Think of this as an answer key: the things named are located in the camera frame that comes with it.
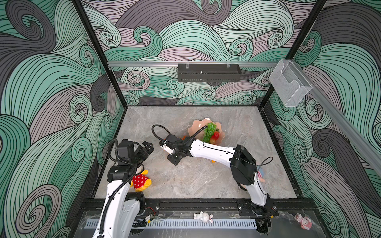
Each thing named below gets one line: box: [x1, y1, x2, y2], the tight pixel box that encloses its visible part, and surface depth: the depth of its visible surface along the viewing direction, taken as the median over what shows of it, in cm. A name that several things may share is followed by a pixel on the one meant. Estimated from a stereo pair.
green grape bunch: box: [202, 121, 217, 144], surface depth 100 cm
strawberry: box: [211, 128, 220, 140], surface depth 100 cm
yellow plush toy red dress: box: [129, 169, 152, 192], surface depth 79 cm
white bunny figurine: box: [192, 211, 214, 223], surface depth 70 cm
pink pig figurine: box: [294, 212, 313, 231], surface depth 69 cm
